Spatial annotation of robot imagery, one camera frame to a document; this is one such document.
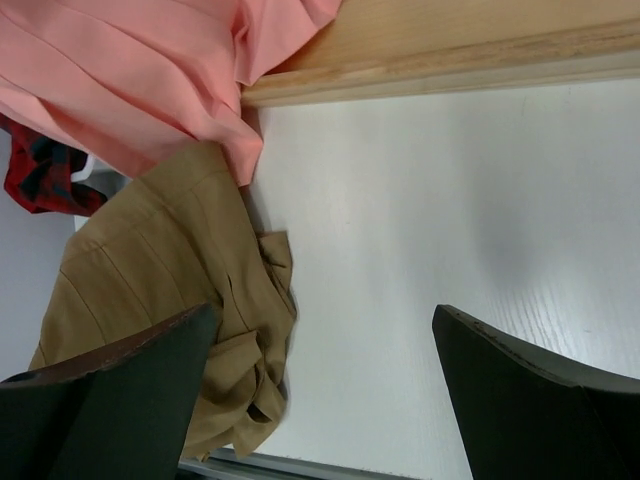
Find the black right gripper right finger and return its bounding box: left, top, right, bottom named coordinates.
left=432, top=305, right=639, bottom=479

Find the red plaid garment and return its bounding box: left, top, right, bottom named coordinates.
left=1, top=115, right=107, bottom=217

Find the tan pleated skirt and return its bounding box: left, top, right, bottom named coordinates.
left=31, top=142, right=296, bottom=457

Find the wooden clothes rack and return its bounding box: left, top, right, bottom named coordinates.
left=242, top=0, right=639, bottom=107

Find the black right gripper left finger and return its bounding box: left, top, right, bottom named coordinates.
left=1, top=304, right=217, bottom=479

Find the pink pleated skirt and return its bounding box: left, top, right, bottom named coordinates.
left=1, top=0, right=340, bottom=186

